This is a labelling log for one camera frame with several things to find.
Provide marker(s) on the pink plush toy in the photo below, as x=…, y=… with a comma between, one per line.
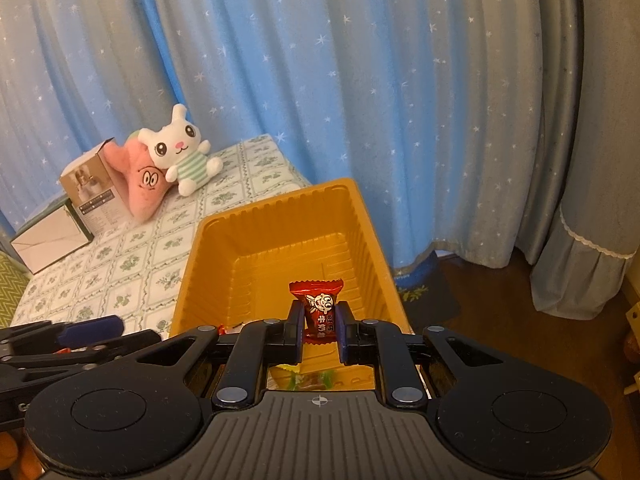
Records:
x=142, y=180

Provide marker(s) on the white rabbit plush toy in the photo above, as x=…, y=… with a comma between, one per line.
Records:
x=177, y=152

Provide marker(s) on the white rectangular box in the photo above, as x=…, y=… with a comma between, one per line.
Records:
x=45, y=237

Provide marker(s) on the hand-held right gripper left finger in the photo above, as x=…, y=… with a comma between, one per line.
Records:
x=298, y=332

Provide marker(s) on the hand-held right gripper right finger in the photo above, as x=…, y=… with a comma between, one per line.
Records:
x=341, y=332

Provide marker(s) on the orange plastic tray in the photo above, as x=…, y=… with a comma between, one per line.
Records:
x=260, y=240

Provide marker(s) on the person's left hand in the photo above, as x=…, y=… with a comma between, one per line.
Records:
x=17, y=460

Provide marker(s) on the green chevron cushion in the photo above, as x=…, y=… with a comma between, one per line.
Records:
x=10, y=285

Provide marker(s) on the beige product box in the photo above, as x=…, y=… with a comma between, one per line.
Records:
x=97, y=195

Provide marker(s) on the blue star curtain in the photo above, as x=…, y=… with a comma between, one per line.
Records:
x=325, y=85

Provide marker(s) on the red snack packet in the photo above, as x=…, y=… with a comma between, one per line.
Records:
x=62, y=350

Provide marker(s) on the plain grey curtain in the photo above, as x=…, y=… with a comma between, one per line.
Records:
x=555, y=135

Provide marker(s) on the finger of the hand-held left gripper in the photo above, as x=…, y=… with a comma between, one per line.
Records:
x=95, y=325
x=100, y=350

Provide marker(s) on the lace trimmed grey curtain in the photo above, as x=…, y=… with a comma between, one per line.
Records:
x=585, y=270

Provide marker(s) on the floral tablecloth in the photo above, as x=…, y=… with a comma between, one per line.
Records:
x=150, y=255

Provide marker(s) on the dark floor mat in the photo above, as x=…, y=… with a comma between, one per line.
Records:
x=440, y=290

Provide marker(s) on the light wooden furniture piece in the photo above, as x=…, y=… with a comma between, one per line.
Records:
x=632, y=360

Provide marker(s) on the cartoon face red candy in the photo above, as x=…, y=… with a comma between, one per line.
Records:
x=316, y=300

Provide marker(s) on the green candy packet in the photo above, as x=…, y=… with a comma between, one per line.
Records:
x=327, y=376

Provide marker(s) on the yellow candy packet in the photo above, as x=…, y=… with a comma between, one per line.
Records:
x=287, y=370

